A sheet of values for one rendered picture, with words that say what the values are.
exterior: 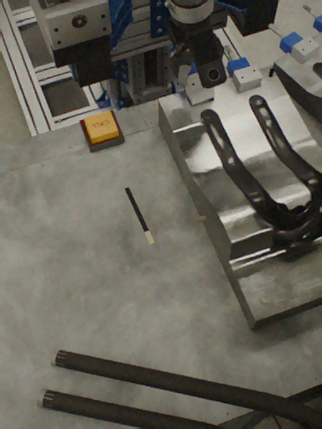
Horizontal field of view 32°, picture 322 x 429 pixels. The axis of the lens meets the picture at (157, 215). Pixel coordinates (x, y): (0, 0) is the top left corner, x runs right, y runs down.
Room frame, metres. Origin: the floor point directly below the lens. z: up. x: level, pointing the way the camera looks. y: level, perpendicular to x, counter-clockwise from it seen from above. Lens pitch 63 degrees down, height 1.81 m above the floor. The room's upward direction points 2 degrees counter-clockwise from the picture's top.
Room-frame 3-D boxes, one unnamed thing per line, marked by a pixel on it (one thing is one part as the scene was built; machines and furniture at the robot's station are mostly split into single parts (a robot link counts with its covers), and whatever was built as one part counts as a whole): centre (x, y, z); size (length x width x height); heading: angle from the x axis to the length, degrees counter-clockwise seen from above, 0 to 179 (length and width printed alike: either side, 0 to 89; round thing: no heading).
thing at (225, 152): (0.58, -0.22, 0.92); 0.35 x 0.16 x 0.09; 19
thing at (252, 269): (0.56, -0.21, 0.87); 0.50 x 0.26 x 0.14; 19
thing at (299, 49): (0.94, -0.31, 0.86); 0.13 x 0.05 x 0.05; 36
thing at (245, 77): (0.83, -0.18, 0.89); 0.13 x 0.05 x 0.05; 18
